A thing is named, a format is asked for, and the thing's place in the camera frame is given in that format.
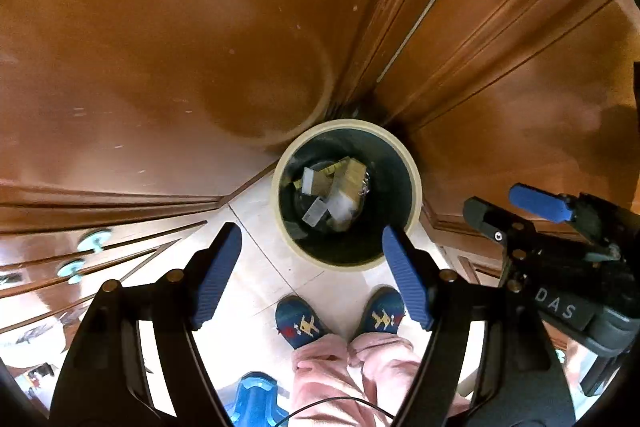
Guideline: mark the round dark bin cream rim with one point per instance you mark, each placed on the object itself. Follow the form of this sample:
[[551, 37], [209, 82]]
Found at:
[[350, 252]]

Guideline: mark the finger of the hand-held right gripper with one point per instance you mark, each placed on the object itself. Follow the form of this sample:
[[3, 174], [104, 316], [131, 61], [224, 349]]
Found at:
[[492, 219], [540, 202]]

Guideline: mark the round green cabinet knob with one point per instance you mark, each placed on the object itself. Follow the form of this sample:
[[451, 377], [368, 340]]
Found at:
[[72, 268], [95, 241]]

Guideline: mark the blue plastic stool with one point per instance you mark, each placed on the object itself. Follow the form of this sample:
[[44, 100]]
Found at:
[[255, 399]]

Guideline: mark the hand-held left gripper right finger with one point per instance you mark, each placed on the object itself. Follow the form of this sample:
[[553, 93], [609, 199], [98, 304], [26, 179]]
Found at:
[[405, 277]]

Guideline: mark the person's pink pants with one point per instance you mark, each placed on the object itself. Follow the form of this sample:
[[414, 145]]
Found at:
[[340, 377]]

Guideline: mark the wooden cabinet door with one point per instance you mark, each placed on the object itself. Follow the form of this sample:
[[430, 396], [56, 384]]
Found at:
[[525, 32], [150, 32]]

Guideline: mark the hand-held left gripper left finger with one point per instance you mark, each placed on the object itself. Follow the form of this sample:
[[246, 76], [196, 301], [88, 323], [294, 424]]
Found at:
[[215, 277]]

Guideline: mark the small white box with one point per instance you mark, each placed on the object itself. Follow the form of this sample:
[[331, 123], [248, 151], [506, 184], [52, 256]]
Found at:
[[316, 209]]

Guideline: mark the red white long box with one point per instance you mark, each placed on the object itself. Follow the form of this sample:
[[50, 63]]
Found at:
[[350, 189]]

